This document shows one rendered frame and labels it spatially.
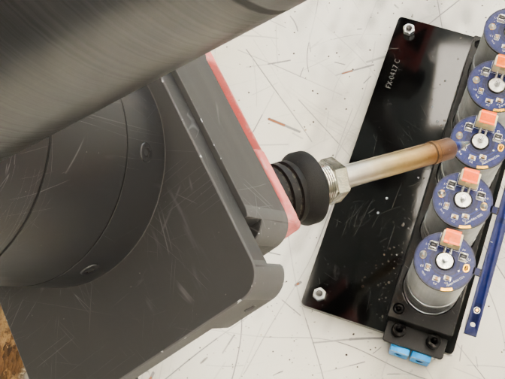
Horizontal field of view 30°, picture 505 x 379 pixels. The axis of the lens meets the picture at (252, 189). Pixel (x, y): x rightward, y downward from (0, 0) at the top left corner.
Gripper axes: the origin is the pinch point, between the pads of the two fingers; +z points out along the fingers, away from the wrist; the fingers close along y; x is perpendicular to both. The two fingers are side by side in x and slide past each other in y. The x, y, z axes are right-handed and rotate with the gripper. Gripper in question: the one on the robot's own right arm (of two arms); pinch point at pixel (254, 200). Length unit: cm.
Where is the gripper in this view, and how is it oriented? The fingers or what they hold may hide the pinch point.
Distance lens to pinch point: 29.9
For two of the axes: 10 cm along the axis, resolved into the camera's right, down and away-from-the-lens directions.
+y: -4.3, -8.4, 3.4
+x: -7.6, 5.4, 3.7
